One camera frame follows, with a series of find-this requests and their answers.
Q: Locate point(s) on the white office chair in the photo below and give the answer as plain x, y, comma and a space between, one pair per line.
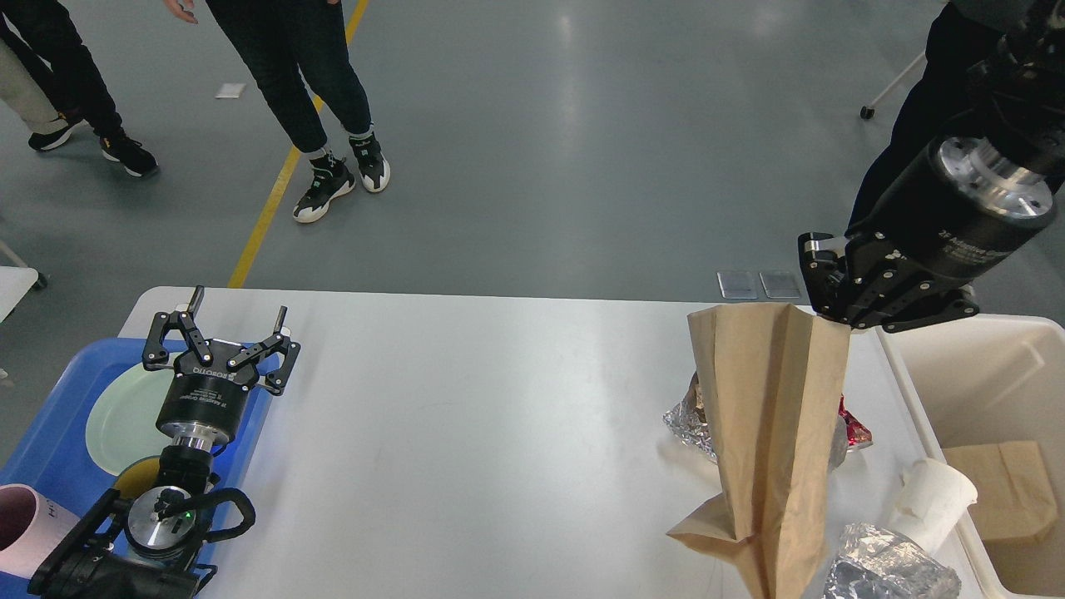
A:
868, 110

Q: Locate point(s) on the teal mug yellow inside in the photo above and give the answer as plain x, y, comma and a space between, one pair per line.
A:
141, 502

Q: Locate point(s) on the white side table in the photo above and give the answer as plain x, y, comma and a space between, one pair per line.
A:
16, 280

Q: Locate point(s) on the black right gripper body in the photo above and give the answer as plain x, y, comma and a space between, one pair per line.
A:
958, 210

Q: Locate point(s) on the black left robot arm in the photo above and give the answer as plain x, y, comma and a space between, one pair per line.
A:
97, 559

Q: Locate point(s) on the brown paper bag in bin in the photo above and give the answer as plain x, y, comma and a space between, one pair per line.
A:
1016, 502

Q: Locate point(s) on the light green plate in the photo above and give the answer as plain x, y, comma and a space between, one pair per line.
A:
121, 428

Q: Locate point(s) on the brown paper bag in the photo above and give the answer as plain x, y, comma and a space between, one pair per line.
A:
771, 377
1016, 502

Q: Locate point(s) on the beige plastic bin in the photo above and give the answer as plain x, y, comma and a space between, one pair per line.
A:
990, 379

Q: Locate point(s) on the blue plastic tray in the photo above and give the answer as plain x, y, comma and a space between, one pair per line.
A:
52, 457

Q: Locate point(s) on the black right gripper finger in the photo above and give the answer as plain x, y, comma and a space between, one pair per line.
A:
934, 307
824, 271

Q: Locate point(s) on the person with black sneakers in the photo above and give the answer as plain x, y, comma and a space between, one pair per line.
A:
295, 49

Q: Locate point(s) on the person in black left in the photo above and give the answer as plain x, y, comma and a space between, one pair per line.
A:
49, 31

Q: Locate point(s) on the aluminium foil sheet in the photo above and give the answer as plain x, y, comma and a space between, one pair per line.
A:
689, 422

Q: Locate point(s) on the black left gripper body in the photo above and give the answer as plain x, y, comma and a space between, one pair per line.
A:
208, 395

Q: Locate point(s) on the person in black right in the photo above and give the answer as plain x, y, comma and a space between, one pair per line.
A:
962, 35

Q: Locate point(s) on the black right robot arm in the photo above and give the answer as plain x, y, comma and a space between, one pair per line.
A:
1016, 96

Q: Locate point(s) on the small foil wrapper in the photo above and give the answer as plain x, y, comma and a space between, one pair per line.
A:
873, 562

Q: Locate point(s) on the red shiny wrapper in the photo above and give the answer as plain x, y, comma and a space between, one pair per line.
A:
858, 436

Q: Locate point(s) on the pink ribbed mug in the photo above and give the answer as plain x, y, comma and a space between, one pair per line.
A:
31, 528

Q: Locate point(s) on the person in black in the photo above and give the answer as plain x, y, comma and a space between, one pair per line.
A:
49, 31
962, 35

